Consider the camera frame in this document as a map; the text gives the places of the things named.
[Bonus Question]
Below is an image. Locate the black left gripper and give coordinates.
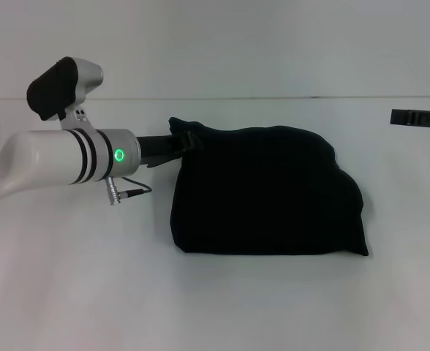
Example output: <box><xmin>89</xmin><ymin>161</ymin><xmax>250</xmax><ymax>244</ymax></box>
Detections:
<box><xmin>136</xmin><ymin>130</ymin><xmax>205</xmax><ymax>170</ymax></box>

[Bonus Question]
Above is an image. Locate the black T-shirt with FREE print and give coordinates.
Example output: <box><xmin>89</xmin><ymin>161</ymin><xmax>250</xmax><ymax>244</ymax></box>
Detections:
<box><xmin>167</xmin><ymin>116</ymin><xmax>369</xmax><ymax>257</ymax></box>

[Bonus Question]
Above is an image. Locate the thin left arm cable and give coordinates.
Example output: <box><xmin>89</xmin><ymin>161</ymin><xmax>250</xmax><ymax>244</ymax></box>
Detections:
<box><xmin>121</xmin><ymin>175</ymin><xmax>154</xmax><ymax>194</ymax></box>

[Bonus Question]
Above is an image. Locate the silver left cable plug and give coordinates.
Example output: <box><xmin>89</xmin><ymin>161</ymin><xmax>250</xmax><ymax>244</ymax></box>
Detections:
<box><xmin>105</xmin><ymin>176</ymin><xmax>129</xmax><ymax>207</ymax></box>

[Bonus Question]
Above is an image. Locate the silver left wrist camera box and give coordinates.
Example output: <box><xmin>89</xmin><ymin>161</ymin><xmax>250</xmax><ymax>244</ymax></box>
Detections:
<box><xmin>26</xmin><ymin>56</ymin><xmax>105</xmax><ymax>132</ymax></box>

